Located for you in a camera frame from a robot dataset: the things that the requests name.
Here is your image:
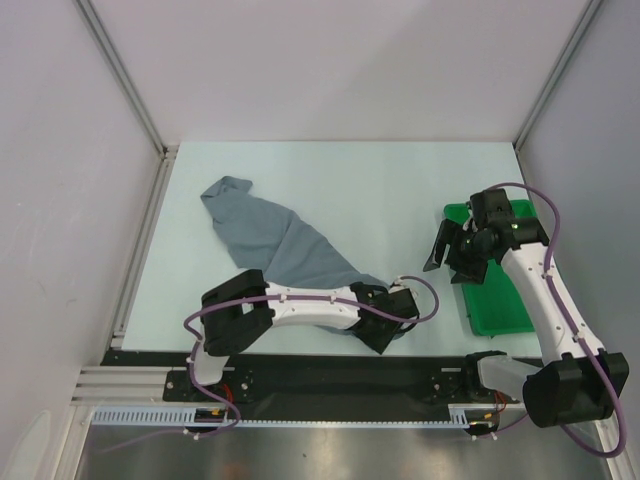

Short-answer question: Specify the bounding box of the green plastic tray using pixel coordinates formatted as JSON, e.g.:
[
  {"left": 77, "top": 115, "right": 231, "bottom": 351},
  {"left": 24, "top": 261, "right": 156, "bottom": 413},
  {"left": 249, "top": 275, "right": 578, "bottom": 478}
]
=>
[{"left": 444, "top": 200, "right": 545, "bottom": 336}]

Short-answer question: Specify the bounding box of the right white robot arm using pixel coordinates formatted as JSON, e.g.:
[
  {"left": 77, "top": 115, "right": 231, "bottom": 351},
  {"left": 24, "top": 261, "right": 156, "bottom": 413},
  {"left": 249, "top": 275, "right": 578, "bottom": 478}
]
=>
[{"left": 424, "top": 217, "right": 629, "bottom": 428}]

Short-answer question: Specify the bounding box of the right aluminium corner post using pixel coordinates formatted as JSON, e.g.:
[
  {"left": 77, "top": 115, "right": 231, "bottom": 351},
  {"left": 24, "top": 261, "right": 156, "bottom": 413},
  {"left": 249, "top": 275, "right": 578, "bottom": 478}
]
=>
[{"left": 512, "top": 0, "right": 606, "bottom": 155}]

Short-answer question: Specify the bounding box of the left aluminium corner post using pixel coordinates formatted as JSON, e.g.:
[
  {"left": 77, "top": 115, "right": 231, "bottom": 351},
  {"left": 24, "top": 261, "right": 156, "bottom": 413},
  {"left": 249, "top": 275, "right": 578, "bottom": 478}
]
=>
[{"left": 72, "top": 0, "right": 169, "bottom": 156}]

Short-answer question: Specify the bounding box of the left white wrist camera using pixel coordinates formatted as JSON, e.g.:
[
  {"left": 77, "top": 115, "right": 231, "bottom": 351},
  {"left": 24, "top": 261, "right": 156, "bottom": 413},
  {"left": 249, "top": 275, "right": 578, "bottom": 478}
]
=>
[{"left": 389, "top": 279, "right": 418, "bottom": 299}]

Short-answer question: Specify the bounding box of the white slotted cable duct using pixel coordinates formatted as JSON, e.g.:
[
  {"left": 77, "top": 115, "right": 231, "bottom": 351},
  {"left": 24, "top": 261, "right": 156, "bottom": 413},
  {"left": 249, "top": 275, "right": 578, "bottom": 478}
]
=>
[{"left": 91, "top": 406, "right": 498, "bottom": 429}]

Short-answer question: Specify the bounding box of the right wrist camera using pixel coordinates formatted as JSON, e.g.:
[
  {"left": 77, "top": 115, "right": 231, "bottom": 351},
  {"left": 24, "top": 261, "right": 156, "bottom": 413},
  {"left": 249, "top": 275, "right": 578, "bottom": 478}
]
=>
[{"left": 469, "top": 188, "right": 515, "bottom": 229}]

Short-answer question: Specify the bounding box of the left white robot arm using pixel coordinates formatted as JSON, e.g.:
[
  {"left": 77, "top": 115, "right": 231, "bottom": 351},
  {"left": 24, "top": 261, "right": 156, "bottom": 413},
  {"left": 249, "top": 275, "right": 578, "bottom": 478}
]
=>
[{"left": 185, "top": 269, "right": 419, "bottom": 400}]

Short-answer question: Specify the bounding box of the aluminium frame rail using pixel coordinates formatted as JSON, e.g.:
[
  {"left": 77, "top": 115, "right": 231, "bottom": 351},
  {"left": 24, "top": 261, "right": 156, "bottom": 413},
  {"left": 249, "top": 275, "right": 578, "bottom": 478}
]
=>
[{"left": 71, "top": 366, "right": 170, "bottom": 405}]

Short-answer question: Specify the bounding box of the grey-blue t shirt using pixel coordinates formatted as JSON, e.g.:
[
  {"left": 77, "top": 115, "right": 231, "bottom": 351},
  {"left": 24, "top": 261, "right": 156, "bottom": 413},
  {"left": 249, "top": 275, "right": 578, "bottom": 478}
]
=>
[{"left": 201, "top": 176, "right": 417, "bottom": 318}]

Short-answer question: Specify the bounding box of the aluminium corner post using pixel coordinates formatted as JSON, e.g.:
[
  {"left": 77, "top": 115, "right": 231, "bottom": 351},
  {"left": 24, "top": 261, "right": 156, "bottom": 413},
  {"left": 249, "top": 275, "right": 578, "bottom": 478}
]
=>
[
  {"left": 512, "top": 0, "right": 606, "bottom": 155},
  {"left": 72, "top": 0, "right": 169, "bottom": 156}
]

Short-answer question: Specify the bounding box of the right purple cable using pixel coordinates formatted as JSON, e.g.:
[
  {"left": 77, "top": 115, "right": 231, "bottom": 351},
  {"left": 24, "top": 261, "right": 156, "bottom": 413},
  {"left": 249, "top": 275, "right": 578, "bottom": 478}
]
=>
[{"left": 469, "top": 182, "right": 629, "bottom": 459}]

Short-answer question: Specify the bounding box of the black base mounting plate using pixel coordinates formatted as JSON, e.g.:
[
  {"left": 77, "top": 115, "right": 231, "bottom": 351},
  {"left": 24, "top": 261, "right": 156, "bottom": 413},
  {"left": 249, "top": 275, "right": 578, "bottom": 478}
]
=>
[{"left": 99, "top": 351, "right": 531, "bottom": 410}]

